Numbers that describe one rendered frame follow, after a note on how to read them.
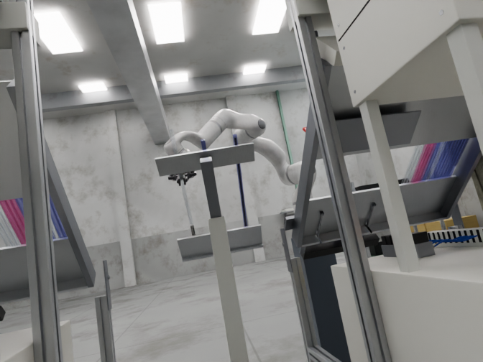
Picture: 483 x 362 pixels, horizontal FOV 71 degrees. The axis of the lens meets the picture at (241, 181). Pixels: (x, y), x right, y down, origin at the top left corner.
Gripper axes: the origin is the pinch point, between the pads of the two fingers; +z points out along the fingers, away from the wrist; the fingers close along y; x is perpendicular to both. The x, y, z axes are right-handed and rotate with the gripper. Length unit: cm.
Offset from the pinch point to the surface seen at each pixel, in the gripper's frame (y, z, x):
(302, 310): 37, 32, 47
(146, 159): -187, -894, 258
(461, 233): 77, 56, 7
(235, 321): 12, 41, 38
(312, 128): 45, 30, -21
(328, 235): 54, 15, 28
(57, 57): -285, -710, -58
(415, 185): 90, 14, 13
